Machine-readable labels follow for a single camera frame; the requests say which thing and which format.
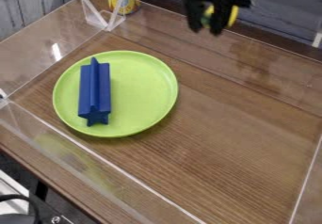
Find yellow toy banana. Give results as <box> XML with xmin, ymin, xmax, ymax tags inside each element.
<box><xmin>201</xmin><ymin>0</ymin><xmax>240</xmax><ymax>29</ymax></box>

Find lime green round plate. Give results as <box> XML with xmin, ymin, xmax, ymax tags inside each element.
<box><xmin>53</xmin><ymin>51</ymin><xmax>179</xmax><ymax>137</ymax></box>

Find blue star-shaped block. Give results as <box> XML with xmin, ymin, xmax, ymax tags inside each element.
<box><xmin>77</xmin><ymin>57</ymin><xmax>112</xmax><ymax>126</ymax></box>

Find clear acrylic tray walls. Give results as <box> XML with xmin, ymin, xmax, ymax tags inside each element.
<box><xmin>0</xmin><ymin>0</ymin><xmax>322</xmax><ymax>224</ymax></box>

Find clear acrylic corner bracket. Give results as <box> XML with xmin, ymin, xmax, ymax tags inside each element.
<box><xmin>80</xmin><ymin>0</ymin><xmax>125</xmax><ymax>32</ymax></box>

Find black cable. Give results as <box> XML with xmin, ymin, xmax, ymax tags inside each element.
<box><xmin>0</xmin><ymin>194</ymin><xmax>45</xmax><ymax>224</ymax></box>

